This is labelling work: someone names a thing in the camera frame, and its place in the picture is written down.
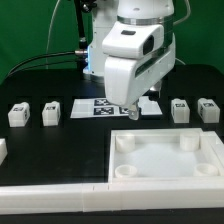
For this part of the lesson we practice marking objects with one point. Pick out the white right fence bar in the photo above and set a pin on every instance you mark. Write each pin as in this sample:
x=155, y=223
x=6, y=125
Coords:
x=213, y=150

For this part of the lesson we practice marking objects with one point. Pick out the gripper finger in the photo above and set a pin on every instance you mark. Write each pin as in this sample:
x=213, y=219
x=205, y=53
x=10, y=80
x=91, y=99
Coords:
x=154, y=93
x=133, y=111

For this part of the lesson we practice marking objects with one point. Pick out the white block at left edge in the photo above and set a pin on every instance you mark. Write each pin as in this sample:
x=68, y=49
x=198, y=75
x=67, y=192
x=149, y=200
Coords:
x=3, y=150

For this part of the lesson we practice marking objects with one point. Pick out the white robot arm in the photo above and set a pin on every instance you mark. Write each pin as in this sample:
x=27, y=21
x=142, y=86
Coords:
x=112, y=17

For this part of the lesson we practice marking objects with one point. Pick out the white front fence bar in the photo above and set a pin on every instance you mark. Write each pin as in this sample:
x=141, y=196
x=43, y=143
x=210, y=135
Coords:
x=197, y=193

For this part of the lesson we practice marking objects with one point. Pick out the black camera pole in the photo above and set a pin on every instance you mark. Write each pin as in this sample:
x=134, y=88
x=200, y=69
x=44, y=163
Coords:
x=80, y=23

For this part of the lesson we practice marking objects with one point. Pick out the white fence bar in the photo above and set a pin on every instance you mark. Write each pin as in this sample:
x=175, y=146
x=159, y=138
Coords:
x=213, y=150
x=197, y=193

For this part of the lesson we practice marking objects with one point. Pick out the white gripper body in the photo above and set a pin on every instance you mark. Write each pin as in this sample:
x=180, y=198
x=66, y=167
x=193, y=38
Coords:
x=134, y=64

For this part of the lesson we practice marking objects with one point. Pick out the white sheet with fiducial markers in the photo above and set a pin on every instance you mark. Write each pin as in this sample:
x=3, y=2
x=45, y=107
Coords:
x=100, y=107

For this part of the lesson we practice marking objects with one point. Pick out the white square tabletop tray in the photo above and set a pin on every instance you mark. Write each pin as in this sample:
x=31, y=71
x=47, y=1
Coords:
x=157, y=154

